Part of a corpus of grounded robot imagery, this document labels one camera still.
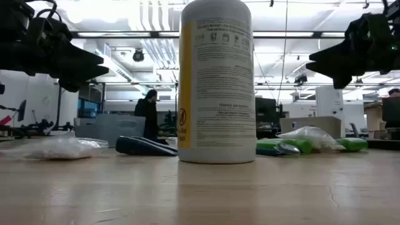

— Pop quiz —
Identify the green travel shampoo bottle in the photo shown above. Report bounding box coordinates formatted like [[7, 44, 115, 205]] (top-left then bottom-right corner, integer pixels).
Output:
[[279, 137, 314, 155], [256, 138, 284, 151], [335, 137, 369, 153]]

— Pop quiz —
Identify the black background workstation frame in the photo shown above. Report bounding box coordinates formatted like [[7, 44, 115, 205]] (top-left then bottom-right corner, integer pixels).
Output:
[[54, 81, 179, 131]]

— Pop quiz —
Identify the black overhead frame bar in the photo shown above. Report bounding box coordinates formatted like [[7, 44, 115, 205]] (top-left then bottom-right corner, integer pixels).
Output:
[[71, 31, 346, 39]]

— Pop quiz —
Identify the black monitor on arm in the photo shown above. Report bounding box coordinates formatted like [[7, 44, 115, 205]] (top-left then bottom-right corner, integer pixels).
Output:
[[17, 99, 28, 123]]

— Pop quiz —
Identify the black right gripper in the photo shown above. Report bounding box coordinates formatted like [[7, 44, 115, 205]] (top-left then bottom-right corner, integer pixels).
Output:
[[305, 12, 400, 91]]

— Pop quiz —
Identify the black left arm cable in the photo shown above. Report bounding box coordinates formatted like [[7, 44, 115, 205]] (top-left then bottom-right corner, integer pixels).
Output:
[[24, 0, 59, 20]]

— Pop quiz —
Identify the white wipes canister yellow label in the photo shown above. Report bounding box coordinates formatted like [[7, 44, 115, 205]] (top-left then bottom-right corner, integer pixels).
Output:
[[177, 0, 258, 165]]

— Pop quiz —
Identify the dark computer monitor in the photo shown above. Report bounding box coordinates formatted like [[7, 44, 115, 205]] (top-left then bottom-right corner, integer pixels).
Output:
[[255, 97, 278, 139]]

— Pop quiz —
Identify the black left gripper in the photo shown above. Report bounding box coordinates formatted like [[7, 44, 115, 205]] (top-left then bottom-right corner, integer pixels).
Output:
[[0, 37, 111, 94]]

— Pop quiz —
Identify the dark blue toiletry tube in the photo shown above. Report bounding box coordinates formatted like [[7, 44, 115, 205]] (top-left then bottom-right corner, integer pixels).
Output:
[[115, 136, 179, 157], [131, 135, 179, 153]]

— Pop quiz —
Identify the grey translucent plastic bin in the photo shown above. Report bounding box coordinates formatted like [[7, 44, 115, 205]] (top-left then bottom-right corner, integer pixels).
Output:
[[73, 113, 146, 148]]

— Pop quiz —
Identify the person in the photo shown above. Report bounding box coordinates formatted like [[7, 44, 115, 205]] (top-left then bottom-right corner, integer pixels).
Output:
[[134, 89, 159, 141], [381, 87, 400, 129]]

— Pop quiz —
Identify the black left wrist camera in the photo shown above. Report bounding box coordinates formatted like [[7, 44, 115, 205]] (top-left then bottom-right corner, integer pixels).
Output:
[[27, 15, 74, 45]]

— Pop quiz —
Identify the thin black hanging cable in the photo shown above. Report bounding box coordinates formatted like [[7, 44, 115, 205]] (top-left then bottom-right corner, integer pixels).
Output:
[[276, 0, 289, 106]]

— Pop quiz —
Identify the clear bag of cotton balls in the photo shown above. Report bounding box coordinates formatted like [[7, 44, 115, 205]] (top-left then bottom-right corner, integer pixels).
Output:
[[0, 133, 109, 161]]

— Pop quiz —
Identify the black hanging ceiling device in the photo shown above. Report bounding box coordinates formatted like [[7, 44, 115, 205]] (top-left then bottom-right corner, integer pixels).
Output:
[[293, 73, 309, 87]]

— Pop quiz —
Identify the blue screen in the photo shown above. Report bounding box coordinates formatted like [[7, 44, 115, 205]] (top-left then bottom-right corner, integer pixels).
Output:
[[77, 97, 101, 119]]

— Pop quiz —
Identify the beige plastic handled bin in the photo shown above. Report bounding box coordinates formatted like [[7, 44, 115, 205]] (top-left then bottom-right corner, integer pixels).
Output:
[[279, 116, 343, 140]]

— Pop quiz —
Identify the clear bag of cotton pads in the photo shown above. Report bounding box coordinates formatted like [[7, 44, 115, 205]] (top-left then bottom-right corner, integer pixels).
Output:
[[164, 136, 179, 150]]

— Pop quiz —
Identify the black aluminium table frame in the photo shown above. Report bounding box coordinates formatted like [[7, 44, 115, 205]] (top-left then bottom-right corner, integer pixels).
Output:
[[365, 138, 400, 152]]

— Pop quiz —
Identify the grey office chair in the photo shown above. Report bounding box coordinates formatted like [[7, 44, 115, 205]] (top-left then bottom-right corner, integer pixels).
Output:
[[349, 122, 361, 139]]

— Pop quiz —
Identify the blue disposable razor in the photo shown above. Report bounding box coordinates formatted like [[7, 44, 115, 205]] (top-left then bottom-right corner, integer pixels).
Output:
[[256, 142, 301, 157]]

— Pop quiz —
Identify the black hanging ceiling camera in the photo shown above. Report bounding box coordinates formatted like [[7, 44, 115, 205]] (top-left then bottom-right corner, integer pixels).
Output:
[[132, 49, 146, 63]]

